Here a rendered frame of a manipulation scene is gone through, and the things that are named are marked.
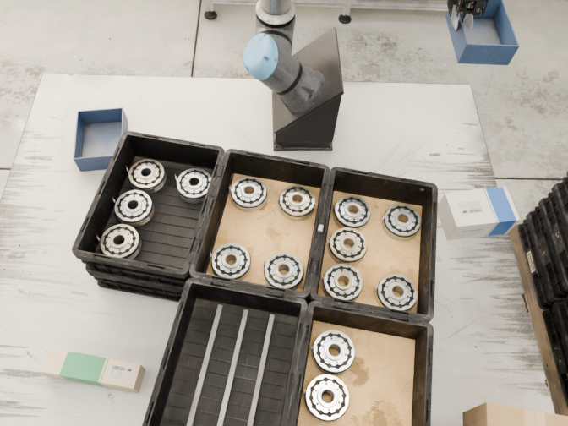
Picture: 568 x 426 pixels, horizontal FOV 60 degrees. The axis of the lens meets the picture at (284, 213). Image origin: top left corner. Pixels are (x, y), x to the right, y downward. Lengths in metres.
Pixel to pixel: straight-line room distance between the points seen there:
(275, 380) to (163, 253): 0.45
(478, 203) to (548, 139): 1.47
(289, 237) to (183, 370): 0.45
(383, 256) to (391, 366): 0.30
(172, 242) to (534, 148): 2.12
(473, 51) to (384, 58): 1.62
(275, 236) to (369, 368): 0.43
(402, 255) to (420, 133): 0.58
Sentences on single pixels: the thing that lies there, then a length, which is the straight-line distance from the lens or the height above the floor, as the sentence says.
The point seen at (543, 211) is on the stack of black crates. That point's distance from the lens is 2.26.
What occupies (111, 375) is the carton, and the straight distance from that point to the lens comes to 1.38.
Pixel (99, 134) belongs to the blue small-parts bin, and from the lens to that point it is 1.82.
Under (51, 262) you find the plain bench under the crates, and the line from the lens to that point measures 1.62.
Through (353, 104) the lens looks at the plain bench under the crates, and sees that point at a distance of 1.87.
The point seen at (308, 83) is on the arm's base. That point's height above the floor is 0.97.
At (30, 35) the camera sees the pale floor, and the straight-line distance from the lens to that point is 3.43.
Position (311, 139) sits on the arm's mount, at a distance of 1.67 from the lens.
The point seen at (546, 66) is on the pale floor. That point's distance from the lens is 3.45.
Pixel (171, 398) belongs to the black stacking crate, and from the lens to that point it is 1.27.
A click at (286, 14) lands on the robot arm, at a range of 1.53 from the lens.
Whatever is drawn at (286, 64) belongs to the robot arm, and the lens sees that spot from 1.49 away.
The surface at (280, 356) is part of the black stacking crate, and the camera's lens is 1.27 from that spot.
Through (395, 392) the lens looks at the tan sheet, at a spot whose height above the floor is 0.83.
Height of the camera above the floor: 2.06
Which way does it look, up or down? 60 degrees down
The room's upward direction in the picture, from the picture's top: 4 degrees clockwise
